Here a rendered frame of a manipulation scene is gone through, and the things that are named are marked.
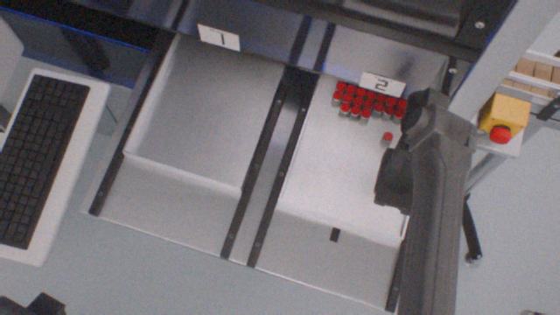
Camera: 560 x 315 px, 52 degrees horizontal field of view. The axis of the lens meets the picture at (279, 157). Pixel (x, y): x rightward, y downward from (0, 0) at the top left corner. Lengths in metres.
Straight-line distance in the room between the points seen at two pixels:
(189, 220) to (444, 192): 0.63
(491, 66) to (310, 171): 0.43
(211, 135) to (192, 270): 0.91
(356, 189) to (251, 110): 0.29
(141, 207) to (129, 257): 0.91
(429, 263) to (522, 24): 0.43
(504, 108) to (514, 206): 1.12
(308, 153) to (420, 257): 0.61
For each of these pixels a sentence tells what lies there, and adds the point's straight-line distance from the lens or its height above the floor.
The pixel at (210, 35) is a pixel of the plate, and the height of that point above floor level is 1.02.
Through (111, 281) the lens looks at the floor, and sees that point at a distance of 2.14.
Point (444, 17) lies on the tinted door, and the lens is 0.97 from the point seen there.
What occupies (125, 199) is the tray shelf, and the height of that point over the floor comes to 0.88.
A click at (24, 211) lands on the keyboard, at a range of 1.37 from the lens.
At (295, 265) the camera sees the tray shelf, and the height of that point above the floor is 0.88.
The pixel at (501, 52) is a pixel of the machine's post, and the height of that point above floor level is 1.23.
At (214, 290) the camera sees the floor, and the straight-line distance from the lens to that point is 2.07.
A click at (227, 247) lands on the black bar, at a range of 1.17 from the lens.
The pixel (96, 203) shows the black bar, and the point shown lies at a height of 0.90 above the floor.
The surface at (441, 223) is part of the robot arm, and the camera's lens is 0.70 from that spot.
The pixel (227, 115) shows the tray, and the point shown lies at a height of 0.88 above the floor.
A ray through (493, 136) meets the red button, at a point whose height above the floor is 1.01.
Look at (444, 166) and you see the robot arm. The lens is 0.75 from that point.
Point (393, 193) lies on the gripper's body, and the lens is 0.93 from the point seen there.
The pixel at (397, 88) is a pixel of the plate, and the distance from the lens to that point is 1.17.
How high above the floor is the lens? 2.05
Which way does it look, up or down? 70 degrees down
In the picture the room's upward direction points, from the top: 1 degrees clockwise
